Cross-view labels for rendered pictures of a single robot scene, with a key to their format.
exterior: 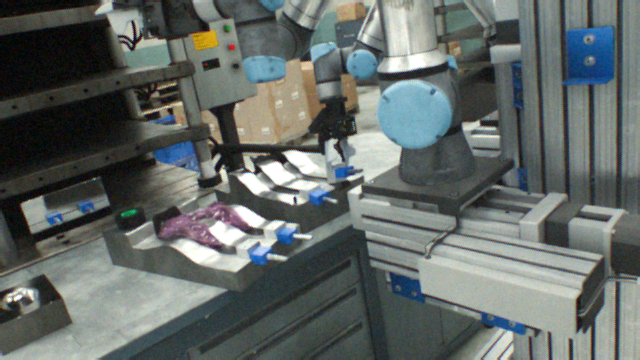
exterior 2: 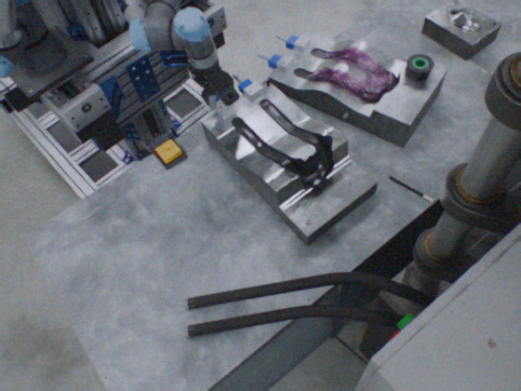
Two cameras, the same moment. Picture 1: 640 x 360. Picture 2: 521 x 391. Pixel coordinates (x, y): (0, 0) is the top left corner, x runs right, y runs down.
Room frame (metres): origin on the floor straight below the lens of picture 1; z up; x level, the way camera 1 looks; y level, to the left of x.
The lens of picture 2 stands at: (2.40, 0.14, 1.98)
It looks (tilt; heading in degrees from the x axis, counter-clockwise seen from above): 59 degrees down; 188
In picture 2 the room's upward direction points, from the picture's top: 10 degrees counter-clockwise
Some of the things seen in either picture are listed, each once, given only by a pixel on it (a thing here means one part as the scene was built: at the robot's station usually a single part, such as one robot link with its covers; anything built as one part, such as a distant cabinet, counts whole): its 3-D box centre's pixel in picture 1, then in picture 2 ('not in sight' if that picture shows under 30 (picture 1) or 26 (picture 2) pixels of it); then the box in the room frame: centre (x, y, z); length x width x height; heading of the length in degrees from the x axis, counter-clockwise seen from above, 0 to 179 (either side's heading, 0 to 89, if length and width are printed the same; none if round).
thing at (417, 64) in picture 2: (131, 218); (419, 67); (1.35, 0.55, 0.93); 0.08 x 0.08 x 0.04
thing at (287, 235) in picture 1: (290, 236); (273, 60); (1.20, 0.10, 0.86); 0.13 x 0.05 x 0.05; 54
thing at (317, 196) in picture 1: (321, 198); (245, 86); (1.34, 0.01, 0.89); 0.13 x 0.05 x 0.05; 37
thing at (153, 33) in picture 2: (360, 59); (156, 30); (1.46, -0.17, 1.23); 0.11 x 0.11 x 0.08; 84
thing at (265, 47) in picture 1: (265, 49); not in sight; (0.96, 0.06, 1.34); 0.11 x 0.08 x 0.11; 158
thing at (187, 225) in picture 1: (199, 221); (352, 70); (1.31, 0.35, 0.90); 0.26 x 0.18 x 0.08; 54
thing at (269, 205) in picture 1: (283, 184); (285, 152); (1.59, 0.12, 0.87); 0.50 x 0.26 x 0.14; 37
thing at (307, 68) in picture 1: (302, 94); not in sight; (6.71, 0.04, 0.37); 1.20 x 0.82 x 0.74; 54
